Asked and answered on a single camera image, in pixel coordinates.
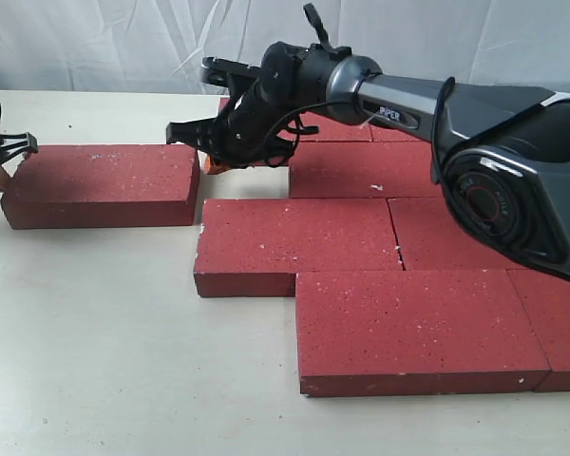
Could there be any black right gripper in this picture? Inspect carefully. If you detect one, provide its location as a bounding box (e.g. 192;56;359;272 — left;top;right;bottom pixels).
166;82;318;175

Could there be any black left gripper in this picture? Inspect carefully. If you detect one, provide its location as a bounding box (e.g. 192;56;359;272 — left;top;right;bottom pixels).
0;133;38;193

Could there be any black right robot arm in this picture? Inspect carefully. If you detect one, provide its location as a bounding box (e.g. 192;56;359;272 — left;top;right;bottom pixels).
166;42;570;278

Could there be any back row left red brick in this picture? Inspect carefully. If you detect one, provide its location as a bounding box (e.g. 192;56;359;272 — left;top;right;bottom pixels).
218;97;374;143

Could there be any back row right red brick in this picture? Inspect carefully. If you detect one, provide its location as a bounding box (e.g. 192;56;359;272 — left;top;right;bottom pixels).
370;124;419;143

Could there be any third row red brick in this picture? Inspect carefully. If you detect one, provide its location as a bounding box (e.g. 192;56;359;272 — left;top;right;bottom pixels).
388;197;522;271

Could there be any front row large red brick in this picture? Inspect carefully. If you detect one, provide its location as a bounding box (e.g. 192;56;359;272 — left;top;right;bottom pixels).
295;270;551;397

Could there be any white plastic backdrop sheet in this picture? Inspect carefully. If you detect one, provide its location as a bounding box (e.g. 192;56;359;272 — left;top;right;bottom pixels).
0;0;570;93

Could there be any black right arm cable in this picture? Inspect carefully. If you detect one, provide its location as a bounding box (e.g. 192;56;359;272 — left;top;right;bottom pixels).
265;3;570;291

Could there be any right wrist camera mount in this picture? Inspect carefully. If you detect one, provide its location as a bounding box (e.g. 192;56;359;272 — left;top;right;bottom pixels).
200;57;260;95

